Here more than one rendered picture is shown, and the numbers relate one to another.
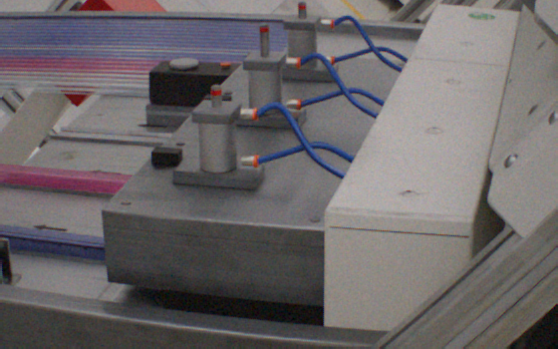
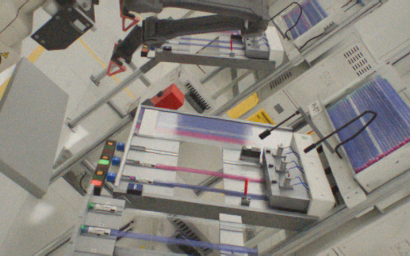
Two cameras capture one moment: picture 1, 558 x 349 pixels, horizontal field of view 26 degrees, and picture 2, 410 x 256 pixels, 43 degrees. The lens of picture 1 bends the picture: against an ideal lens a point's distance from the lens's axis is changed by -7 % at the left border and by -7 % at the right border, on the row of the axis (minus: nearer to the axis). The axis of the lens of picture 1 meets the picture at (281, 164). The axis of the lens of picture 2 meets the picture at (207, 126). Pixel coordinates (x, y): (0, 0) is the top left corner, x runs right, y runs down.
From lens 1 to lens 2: 128 cm
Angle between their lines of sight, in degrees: 18
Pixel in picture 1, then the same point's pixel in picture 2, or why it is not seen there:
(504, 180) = (348, 201)
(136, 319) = (280, 213)
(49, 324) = (263, 215)
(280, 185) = (295, 189)
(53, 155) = (228, 168)
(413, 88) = (306, 165)
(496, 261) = (344, 211)
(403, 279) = (322, 208)
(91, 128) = (229, 159)
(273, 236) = (301, 200)
